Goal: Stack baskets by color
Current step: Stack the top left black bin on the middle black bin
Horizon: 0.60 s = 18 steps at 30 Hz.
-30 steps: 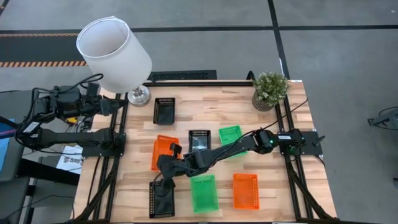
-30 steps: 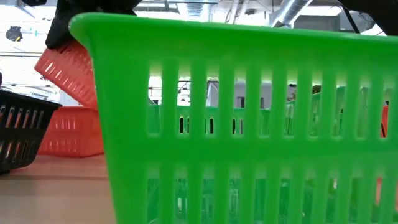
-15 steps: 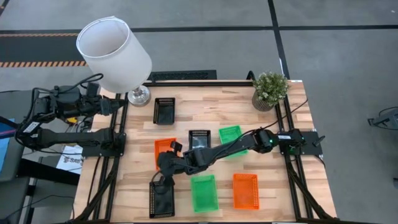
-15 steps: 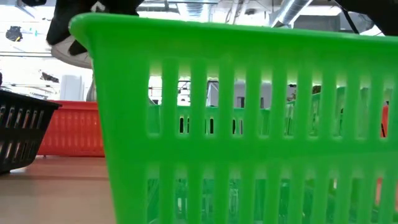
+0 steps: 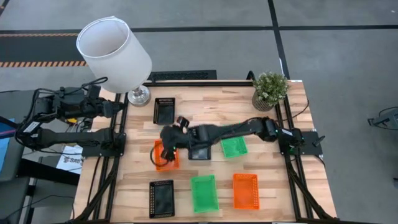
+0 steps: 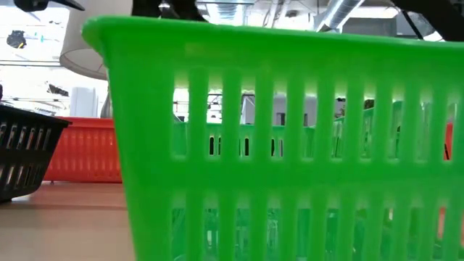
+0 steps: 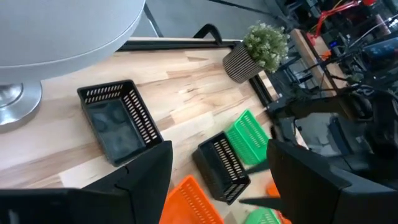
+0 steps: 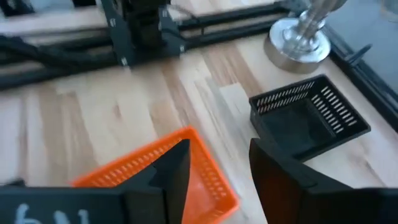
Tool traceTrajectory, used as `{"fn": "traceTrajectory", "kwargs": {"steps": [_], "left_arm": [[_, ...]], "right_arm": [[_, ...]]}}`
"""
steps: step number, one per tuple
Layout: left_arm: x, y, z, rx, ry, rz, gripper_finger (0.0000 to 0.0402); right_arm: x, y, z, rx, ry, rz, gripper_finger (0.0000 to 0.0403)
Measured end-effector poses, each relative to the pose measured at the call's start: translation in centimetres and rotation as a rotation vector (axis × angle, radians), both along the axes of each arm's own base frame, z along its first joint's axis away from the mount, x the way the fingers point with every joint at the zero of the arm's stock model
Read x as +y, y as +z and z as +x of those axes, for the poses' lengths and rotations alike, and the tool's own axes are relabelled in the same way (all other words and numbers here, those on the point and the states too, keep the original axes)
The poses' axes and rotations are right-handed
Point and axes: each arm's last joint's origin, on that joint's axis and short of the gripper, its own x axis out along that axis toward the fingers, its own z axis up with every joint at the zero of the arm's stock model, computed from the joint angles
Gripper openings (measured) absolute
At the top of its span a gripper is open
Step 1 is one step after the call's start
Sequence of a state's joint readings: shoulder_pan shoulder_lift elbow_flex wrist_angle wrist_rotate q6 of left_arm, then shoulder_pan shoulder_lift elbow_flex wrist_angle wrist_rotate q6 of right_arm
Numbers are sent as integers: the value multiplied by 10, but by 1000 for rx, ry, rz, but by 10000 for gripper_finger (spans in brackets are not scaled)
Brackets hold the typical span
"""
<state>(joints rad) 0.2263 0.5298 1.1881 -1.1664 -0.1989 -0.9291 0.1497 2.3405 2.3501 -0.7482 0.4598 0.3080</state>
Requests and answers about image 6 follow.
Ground green plastic basket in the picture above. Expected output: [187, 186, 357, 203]
[81, 14, 464, 261]

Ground black plastic basket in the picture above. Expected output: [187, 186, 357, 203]
[0, 104, 73, 204]

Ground orange plastic basket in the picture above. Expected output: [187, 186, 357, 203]
[436, 122, 455, 241]
[42, 116, 123, 184]

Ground black ceiling object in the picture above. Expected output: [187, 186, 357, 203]
[6, 30, 28, 50]

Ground white cabinet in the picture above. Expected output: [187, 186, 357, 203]
[69, 86, 99, 118]

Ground chrome lamp base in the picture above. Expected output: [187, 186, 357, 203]
[100, 88, 114, 120]

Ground silver ventilation duct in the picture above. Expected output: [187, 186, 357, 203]
[314, 0, 365, 33]

